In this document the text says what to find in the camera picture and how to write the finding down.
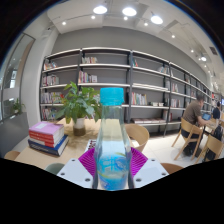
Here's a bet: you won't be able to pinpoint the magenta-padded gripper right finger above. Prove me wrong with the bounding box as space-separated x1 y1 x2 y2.
128 146 170 190

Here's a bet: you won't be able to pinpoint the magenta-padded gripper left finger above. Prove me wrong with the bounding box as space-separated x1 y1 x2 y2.
56 147 98 190

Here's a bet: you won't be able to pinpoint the clear bottle with blue cap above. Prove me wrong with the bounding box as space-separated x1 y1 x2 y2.
93 87 133 192

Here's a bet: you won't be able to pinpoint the thick dark blue book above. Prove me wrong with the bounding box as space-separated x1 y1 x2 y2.
27 134 70 157

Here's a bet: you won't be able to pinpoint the red book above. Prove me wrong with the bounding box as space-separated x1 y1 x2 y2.
29 129 65 148

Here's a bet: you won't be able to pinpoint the pink-covered book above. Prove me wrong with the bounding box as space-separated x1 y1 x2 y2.
28 120 65 136

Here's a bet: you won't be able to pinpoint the slatted wooden chair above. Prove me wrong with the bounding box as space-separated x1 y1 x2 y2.
196 133 224 164
171 116 204 161

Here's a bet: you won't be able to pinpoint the green potted plant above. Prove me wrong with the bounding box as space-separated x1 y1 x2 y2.
54 81 103 137

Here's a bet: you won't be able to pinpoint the person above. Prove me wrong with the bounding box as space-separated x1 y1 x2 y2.
181 93 209 156
212 101 223 121

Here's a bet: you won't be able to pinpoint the small leafy plant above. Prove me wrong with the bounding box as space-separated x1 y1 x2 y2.
9 98 26 116

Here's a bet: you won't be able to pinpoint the grey shelf unit with books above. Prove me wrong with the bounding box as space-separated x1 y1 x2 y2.
39 46 221 134

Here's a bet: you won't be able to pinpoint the round ceiling lights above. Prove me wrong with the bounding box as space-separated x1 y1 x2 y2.
61 4 209 63

